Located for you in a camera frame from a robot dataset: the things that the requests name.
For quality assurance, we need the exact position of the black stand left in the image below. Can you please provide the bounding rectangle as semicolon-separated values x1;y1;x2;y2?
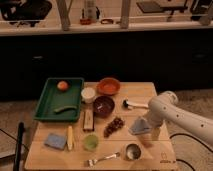
13;122;25;171

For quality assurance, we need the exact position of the green cup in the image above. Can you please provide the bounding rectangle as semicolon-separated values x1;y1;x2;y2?
83;134;99;151

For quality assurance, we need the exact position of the small red dish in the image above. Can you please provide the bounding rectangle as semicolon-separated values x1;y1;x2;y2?
80;18;92;25

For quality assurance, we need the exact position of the orange-red bowl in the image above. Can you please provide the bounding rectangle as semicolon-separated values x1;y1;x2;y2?
97;77;120;95

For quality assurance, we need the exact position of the purple grape bunch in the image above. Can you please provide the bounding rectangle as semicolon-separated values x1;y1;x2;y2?
104;117;125;138

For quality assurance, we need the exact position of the dark maroon bowl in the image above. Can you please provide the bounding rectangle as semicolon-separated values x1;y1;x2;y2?
93;96;115;118

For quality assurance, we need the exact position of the dark ring on shelf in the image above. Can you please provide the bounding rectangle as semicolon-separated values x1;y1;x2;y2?
100;18;115;25

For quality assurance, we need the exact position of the orange peach fruit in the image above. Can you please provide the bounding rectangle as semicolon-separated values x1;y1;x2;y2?
57;81;69;91

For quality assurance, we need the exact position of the wooden block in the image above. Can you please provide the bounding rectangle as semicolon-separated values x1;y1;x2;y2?
83;109;94;131

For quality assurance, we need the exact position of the black office chair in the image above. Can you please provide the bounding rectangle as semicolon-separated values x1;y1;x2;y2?
0;0;52;27

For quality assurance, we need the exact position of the green plastic tray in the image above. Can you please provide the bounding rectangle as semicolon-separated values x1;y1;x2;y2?
34;78;84;122

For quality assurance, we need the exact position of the white cup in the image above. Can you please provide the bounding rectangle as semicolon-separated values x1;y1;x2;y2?
81;87;96;103

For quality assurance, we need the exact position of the blue-grey cloth towel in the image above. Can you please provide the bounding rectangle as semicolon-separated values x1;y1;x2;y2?
129;118;151;135

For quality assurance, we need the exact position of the silver metal cup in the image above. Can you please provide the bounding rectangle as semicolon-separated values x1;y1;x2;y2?
125;144;141;160

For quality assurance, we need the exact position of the blue sponge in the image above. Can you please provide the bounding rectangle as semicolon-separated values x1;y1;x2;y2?
44;133;67;150

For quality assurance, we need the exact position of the black cable right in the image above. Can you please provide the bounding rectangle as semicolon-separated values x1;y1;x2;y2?
169;132;213;171

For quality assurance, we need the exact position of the white bottle on shelf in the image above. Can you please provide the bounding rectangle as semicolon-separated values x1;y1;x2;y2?
84;0;96;22

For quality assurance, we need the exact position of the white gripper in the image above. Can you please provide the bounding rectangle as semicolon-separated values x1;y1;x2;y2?
141;115;163;147

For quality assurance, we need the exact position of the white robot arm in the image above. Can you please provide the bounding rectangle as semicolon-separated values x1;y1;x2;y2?
145;91;213;147

